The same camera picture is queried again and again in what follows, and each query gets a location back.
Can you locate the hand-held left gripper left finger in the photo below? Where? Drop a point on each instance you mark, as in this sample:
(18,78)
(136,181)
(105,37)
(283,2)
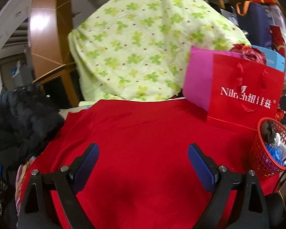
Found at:
(85,167)

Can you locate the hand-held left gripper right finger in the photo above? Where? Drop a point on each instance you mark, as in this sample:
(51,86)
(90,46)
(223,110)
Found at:
(201,169)

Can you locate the black plastic bag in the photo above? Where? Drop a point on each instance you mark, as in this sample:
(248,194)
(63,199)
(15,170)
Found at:
(267,131)

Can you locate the blue and white packet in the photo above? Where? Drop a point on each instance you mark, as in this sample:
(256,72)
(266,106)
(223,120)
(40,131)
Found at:
(275,152)

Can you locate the red mesh basket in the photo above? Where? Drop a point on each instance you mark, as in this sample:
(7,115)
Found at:
(259,157)

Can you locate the red paper shopping bag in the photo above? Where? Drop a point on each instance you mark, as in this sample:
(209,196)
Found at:
(240,95)

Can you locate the light blue box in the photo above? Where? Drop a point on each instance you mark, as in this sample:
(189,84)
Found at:
(273,59)

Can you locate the striped colourful cloth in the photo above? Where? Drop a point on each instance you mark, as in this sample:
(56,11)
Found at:
(22,181)

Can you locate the red blanket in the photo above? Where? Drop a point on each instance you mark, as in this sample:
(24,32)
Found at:
(145,136)

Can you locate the red shiny foil wrap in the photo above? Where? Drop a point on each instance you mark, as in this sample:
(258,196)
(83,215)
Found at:
(247,53)

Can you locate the red and gold cloth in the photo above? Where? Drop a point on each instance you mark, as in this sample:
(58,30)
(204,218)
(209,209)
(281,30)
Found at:
(277,40)

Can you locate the black jacket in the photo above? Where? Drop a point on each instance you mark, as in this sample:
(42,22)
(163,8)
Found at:
(21,119)

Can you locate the brown door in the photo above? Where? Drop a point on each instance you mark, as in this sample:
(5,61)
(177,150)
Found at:
(12,74)

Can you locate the green floral quilt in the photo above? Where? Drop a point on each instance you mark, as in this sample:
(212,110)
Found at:
(138,47)

